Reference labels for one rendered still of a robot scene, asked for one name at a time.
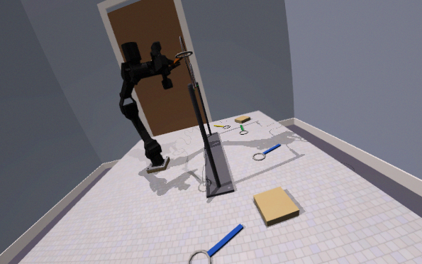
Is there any orange handle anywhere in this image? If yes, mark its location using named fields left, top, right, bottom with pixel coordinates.
left=170, top=51, right=193, bottom=67

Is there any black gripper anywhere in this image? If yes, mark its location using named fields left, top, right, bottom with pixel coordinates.
left=144, top=41, right=181, bottom=89

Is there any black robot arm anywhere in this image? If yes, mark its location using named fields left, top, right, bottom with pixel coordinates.
left=119, top=42, right=169, bottom=167

